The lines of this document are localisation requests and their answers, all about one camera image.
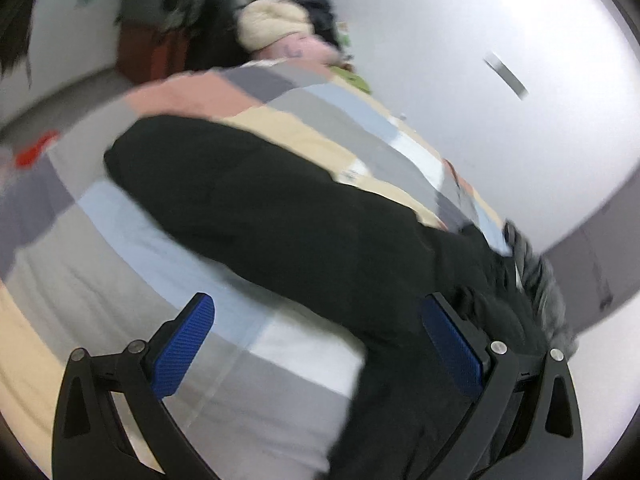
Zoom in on wooden cabinet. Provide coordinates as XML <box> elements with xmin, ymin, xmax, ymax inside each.
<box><xmin>116</xmin><ymin>20</ymin><xmax>192</xmax><ymax>86</ymax></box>

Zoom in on red object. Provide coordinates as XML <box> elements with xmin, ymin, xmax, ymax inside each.
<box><xmin>14</xmin><ymin>131</ymin><xmax>62</xmax><ymax>170</ymax></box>

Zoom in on pink pillow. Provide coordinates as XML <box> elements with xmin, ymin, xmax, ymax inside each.
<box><xmin>250</xmin><ymin>33</ymin><xmax>340</xmax><ymax>66</ymax></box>

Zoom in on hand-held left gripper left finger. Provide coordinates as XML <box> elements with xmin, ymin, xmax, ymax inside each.
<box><xmin>51</xmin><ymin>292</ymin><xmax>217</xmax><ymax>480</ymax></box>

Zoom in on grey striped cloth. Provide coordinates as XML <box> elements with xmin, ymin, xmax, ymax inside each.
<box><xmin>502</xmin><ymin>220</ymin><xmax>580</xmax><ymax>356</ymax></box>

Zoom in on metal door handle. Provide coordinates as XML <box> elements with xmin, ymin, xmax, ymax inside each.
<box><xmin>483</xmin><ymin>52</ymin><xmax>530</xmax><ymax>101</ymax></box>

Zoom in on dark jacket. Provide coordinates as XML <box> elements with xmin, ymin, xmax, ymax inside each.
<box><xmin>280</xmin><ymin>0</ymin><xmax>346</xmax><ymax>51</ymax></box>

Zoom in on cream fleece jacket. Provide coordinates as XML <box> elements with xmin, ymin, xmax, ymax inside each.
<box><xmin>236</xmin><ymin>0</ymin><xmax>315</xmax><ymax>52</ymax></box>

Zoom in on black garment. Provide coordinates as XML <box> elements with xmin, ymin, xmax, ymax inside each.
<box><xmin>103</xmin><ymin>115</ymin><xmax>551</xmax><ymax>480</ymax></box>

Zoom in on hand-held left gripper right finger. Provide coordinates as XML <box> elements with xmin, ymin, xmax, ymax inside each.
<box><xmin>419</xmin><ymin>292</ymin><xmax>585</xmax><ymax>480</ymax></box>

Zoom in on checkered pastel bed sheet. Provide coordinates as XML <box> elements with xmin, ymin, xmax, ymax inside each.
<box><xmin>0</xmin><ymin>58</ymin><xmax>513</xmax><ymax>480</ymax></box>

